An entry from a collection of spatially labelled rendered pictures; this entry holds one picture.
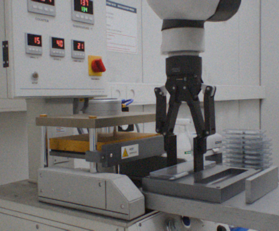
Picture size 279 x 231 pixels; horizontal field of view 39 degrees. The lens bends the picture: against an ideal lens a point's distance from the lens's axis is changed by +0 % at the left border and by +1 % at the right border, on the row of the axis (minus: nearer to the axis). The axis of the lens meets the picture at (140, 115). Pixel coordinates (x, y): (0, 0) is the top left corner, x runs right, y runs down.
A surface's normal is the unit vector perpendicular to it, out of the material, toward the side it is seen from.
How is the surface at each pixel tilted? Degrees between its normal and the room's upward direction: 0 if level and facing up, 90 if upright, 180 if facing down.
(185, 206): 90
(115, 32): 90
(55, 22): 90
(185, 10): 155
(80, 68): 90
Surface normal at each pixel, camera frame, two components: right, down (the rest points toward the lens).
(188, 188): -0.58, 0.05
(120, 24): 0.81, 0.02
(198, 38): 0.61, 0.03
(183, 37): -0.16, 0.07
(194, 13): 0.23, 0.92
